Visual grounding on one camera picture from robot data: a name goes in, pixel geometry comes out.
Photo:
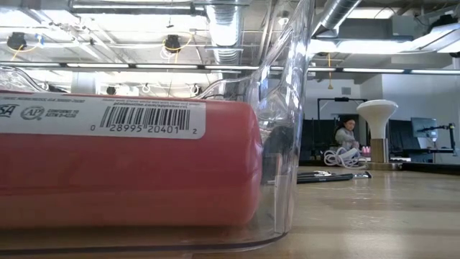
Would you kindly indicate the clear plastic bin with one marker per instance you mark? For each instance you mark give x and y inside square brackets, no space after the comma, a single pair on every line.
[284,90]

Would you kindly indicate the long ceiling light strip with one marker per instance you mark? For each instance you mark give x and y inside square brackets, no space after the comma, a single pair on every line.
[143,66]

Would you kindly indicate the person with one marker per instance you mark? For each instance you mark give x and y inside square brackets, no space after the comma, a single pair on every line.
[345,135]

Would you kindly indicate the white pillar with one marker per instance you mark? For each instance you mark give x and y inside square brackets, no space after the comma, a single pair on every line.
[84,84]

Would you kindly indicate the grey background monitor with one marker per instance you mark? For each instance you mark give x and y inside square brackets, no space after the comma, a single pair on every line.
[424,127]

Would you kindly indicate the silver slanted ventilation duct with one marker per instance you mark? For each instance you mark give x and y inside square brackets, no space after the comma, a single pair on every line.
[334,14]

